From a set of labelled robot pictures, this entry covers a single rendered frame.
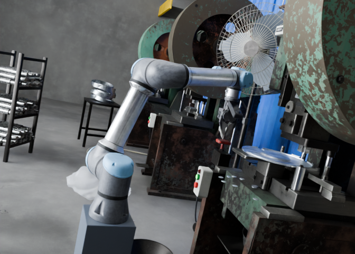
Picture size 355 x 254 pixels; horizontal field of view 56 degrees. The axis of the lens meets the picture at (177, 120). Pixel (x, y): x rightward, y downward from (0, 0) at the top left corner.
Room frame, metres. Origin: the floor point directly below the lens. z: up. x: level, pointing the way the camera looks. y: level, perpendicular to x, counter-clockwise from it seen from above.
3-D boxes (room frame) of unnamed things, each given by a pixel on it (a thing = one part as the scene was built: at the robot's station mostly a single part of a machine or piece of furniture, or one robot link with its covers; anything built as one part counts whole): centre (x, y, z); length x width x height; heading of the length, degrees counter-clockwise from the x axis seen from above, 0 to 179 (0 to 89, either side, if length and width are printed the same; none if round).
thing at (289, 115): (1.41, -0.52, 1.04); 0.17 x 0.15 x 0.30; 105
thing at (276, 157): (1.39, -0.43, 0.78); 0.29 x 0.29 x 0.01
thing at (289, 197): (1.42, -0.56, 0.68); 0.45 x 0.30 x 0.06; 15
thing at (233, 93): (1.70, -0.24, 1.00); 0.08 x 0.08 x 0.05
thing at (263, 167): (1.37, -0.39, 0.72); 0.25 x 0.14 x 0.14; 105
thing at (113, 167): (1.24, 0.19, 0.62); 0.13 x 0.12 x 0.14; 35
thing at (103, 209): (1.23, 0.18, 0.50); 0.15 x 0.15 x 0.10
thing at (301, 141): (1.42, -0.56, 0.86); 0.20 x 0.16 x 0.05; 15
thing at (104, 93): (4.14, 0.96, 0.40); 0.45 x 0.40 x 0.79; 27
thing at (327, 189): (1.26, -0.60, 0.76); 0.17 x 0.06 x 0.10; 15
